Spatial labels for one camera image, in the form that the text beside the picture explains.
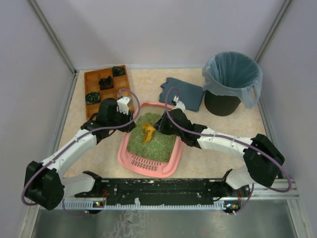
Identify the yellow plastic litter scoop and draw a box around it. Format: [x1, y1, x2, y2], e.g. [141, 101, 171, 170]
[142, 123, 155, 144]

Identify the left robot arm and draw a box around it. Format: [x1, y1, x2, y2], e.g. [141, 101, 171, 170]
[21, 96, 136, 210]

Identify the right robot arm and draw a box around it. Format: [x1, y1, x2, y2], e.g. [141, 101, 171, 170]
[154, 109, 285, 190]

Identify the green cat litter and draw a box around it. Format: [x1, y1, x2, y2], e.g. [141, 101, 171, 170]
[127, 113, 176, 162]

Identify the black green coiled item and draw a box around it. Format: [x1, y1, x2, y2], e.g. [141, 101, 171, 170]
[85, 92, 101, 105]

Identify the folded grey-blue cloth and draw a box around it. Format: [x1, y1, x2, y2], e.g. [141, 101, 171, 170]
[159, 77, 204, 112]

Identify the black coiled item middle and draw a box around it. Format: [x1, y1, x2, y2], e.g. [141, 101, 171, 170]
[99, 76, 113, 91]

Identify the wooden compartment tray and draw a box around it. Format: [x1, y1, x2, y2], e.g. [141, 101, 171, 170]
[84, 65, 130, 119]

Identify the black coiled item top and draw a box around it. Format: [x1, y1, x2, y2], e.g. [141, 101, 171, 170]
[112, 66, 126, 77]

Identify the black trash bin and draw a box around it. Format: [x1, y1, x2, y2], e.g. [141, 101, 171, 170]
[204, 91, 241, 117]

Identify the blue plastic bin liner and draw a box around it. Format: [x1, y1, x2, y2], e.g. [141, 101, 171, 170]
[202, 52, 263, 109]

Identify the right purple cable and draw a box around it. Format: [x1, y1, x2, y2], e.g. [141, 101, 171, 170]
[164, 86, 293, 193]

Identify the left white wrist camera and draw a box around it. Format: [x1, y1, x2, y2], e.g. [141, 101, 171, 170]
[116, 96, 132, 115]

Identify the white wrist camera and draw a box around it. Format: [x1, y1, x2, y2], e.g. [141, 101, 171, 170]
[116, 96, 132, 115]
[172, 96, 186, 112]

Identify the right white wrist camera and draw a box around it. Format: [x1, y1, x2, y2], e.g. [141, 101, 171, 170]
[172, 96, 186, 112]

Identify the black metal base rail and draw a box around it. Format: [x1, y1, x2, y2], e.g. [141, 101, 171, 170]
[57, 178, 251, 213]

